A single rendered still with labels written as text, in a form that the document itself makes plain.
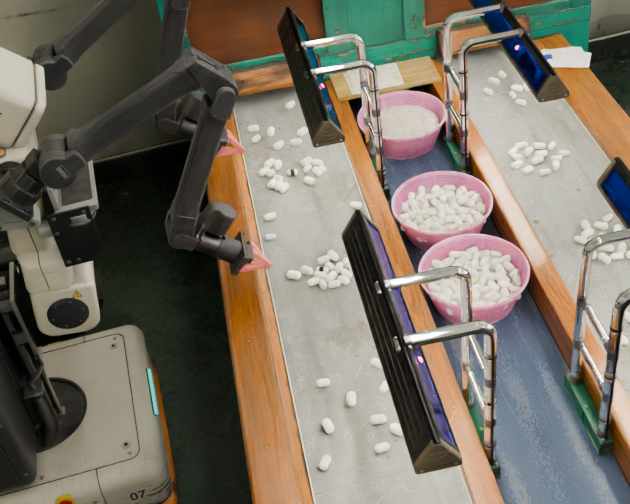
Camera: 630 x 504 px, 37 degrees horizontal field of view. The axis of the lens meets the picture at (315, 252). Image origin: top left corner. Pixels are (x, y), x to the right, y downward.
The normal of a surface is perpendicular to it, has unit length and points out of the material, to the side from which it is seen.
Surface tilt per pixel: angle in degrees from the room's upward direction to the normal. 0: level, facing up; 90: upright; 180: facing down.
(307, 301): 0
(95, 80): 90
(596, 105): 0
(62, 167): 89
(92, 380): 0
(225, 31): 90
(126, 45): 90
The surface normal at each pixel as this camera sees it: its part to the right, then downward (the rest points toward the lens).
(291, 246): -0.12, -0.75
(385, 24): 0.17, 0.63
